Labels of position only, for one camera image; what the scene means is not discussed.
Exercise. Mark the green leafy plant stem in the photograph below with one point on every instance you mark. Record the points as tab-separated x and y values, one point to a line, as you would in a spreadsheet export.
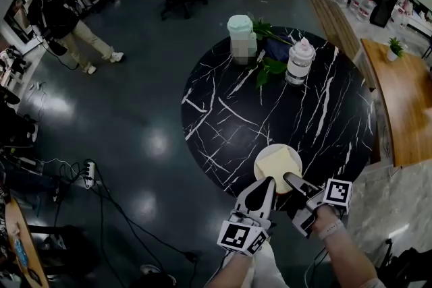
270	69

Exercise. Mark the wooden slatted bench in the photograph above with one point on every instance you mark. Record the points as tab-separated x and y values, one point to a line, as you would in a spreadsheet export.
337	27

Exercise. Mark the white power strip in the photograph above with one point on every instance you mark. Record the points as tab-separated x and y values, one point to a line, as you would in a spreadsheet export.
89	175

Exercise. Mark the person's right hand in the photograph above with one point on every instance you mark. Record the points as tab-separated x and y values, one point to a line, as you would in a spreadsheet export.
326	216

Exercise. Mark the person's right forearm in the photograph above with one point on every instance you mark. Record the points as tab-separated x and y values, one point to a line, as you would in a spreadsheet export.
351	263

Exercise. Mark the person's white trouser leg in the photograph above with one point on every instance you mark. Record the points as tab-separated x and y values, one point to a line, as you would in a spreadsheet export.
268	268

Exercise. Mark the light wooden side table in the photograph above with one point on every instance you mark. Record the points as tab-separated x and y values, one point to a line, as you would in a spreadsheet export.
23	246

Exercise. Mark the mint green lidded pitcher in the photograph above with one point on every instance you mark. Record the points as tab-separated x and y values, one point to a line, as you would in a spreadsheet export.
240	37

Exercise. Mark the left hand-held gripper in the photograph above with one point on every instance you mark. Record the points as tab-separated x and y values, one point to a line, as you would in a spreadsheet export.
241	235

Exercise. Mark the white wrist band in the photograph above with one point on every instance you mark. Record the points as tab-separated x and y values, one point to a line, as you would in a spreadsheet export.
332	229

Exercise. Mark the dark blue cloth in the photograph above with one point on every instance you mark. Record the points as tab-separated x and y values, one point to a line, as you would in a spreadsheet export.
276	48

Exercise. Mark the small potted green plant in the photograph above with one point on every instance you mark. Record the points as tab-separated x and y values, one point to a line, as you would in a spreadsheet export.
394	50

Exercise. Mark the person's white shoe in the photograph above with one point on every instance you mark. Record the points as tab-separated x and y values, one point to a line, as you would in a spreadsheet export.
150	269

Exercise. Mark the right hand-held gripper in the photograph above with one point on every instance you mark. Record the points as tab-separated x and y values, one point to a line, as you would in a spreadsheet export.
337	195

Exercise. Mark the person's left forearm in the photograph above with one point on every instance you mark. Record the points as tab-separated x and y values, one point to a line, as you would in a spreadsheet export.
233	271

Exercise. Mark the brown wooden desk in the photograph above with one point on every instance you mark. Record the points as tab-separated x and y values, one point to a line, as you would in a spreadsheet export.
405	104

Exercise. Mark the white round plate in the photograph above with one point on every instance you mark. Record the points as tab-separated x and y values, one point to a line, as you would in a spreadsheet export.
262	154

